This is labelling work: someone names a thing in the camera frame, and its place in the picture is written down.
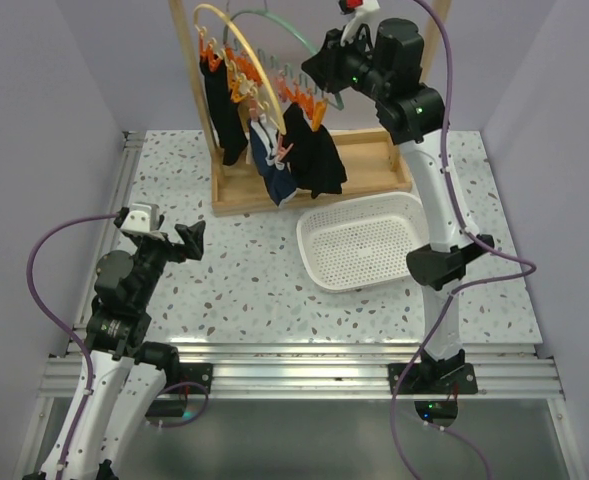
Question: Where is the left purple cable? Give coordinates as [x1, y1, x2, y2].
[26, 214, 125, 480]

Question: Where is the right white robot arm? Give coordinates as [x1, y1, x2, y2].
[302, 18, 484, 393]

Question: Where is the black underwear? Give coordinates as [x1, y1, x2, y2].
[283, 103, 348, 199]

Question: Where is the black sock on yellow hanger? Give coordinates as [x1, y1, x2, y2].
[199, 57, 248, 166]

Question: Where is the wooden drying rack frame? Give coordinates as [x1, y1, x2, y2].
[167, 0, 454, 217]

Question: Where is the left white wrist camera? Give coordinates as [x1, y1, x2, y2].
[114, 202, 163, 238]

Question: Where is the yellow clip hanger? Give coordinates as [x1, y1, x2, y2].
[192, 3, 287, 135]

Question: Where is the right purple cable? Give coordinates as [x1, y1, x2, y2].
[389, 0, 538, 480]

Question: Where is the navy blue underwear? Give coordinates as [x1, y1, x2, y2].
[248, 114, 298, 207]

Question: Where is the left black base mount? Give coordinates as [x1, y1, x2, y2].
[145, 363, 214, 429]

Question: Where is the purple cable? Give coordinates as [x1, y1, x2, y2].
[26, 214, 125, 480]
[389, 0, 538, 480]

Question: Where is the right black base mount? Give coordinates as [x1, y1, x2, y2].
[398, 363, 479, 428]

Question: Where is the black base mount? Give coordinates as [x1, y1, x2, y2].
[145, 363, 214, 429]
[398, 363, 479, 428]

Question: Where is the aluminium rail frame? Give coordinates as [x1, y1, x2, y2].
[11, 130, 589, 480]

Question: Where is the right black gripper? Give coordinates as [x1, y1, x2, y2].
[304, 21, 392, 101]

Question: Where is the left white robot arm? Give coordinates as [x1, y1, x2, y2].
[30, 209, 210, 479]

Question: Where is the white perforated plastic basket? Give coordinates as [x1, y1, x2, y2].
[296, 192, 428, 293]

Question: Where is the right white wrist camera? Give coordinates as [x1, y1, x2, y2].
[338, 0, 380, 45]

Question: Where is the green clip hanger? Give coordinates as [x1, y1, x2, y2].
[223, 7, 345, 111]

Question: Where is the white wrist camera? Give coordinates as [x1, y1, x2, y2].
[114, 202, 163, 238]
[338, 0, 380, 45]

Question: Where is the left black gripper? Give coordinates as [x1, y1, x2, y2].
[133, 214, 204, 308]

